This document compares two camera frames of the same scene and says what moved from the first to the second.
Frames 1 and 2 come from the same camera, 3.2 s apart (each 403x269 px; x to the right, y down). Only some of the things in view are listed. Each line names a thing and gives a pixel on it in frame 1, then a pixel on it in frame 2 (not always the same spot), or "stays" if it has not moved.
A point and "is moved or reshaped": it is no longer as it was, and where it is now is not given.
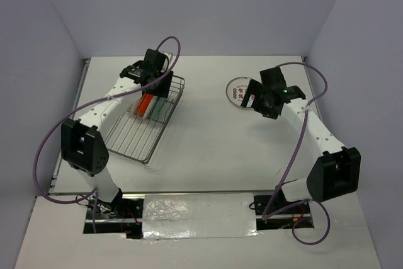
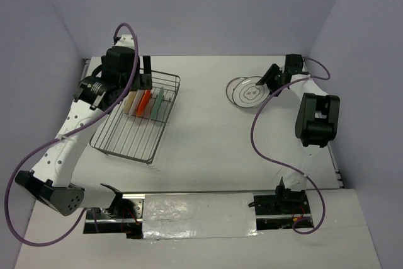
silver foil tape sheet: [201, 215] stays
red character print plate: [236, 89] is moved or reshaped
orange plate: [144, 104] stays
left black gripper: [164, 90] → [143, 80]
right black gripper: [254, 88] → [272, 72]
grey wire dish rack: [135, 137] stays
